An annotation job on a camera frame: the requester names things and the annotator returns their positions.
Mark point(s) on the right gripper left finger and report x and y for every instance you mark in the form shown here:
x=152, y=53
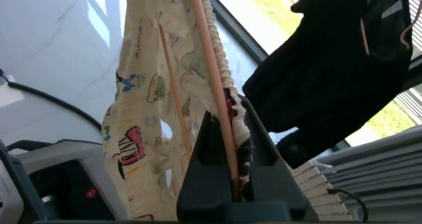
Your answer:
x=204, y=184

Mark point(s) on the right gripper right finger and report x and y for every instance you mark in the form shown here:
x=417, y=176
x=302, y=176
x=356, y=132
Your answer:
x=273, y=184

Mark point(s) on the cream printed garment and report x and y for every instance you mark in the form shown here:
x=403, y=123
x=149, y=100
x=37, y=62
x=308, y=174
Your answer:
x=145, y=102

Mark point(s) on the pink clothes hanger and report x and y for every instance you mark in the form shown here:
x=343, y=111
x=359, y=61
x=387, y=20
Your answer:
x=214, y=79
x=364, y=39

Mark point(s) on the black garment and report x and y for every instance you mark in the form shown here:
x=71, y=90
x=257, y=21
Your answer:
x=329, y=85

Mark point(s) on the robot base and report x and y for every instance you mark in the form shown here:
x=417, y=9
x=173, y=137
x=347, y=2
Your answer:
x=66, y=184

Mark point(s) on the white laundry basket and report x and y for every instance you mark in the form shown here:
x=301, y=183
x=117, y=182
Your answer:
x=313, y=184

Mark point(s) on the grey curtain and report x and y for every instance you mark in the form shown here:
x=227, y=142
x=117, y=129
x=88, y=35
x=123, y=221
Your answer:
x=379, y=171

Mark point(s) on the window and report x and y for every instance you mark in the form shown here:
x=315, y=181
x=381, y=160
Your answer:
x=244, y=43

